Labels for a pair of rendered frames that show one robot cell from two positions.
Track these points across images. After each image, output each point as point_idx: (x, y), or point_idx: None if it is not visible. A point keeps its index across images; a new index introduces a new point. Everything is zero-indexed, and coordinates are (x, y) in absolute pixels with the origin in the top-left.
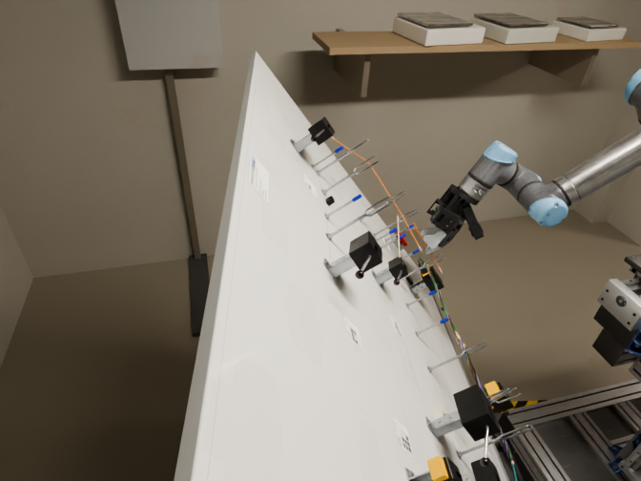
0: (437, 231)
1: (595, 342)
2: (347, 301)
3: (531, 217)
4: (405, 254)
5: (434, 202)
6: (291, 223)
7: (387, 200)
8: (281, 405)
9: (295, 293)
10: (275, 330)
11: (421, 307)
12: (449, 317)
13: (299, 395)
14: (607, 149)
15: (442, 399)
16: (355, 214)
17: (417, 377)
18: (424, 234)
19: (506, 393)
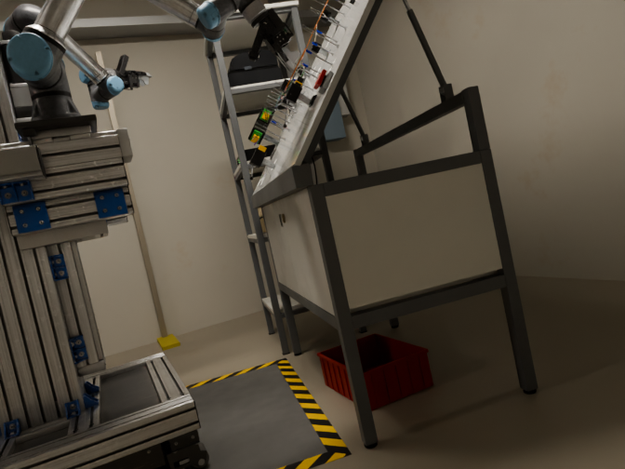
0: (285, 54)
1: (132, 205)
2: (332, 36)
3: (221, 35)
4: (316, 111)
5: (286, 25)
6: (350, 0)
7: (324, 14)
8: (332, 26)
9: (339, 16)
10: (338, 17)
11: (303, 117)
12: (287, 87)
13: (331, 29)
14: None
15: (297, 113)
16: (349, 22)
17: (308, 88)
18: (296, 56)
19: (269, 100)
